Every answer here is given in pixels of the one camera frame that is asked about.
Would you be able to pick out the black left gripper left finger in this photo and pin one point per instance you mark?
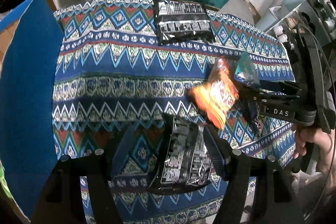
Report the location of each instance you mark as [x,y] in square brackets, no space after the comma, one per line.
[60,200]

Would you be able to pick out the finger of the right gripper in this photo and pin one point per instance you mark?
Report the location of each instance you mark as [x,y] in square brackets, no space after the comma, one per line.
[284,87]
[271,104]

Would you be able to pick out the teal snack packet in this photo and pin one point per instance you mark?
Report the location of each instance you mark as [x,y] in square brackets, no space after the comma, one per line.
[245,72]

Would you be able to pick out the small orange snack packet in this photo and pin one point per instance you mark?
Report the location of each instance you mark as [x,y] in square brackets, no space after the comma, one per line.
[217,95]

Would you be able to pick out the black snack packet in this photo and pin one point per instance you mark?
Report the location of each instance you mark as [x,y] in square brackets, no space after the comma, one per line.
[180,21]
[183,164]

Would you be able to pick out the person's right hand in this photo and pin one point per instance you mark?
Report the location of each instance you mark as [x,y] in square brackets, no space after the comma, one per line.
[325,142]

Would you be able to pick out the shelf with round items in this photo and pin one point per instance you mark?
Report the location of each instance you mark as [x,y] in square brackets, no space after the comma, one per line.
[317,15]

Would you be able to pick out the blue cardboard box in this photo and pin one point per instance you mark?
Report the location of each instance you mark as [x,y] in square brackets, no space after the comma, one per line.
[27,80]

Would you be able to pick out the patterned blue tablecloth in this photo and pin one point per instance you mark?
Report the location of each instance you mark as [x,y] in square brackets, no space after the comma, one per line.
[112,73]

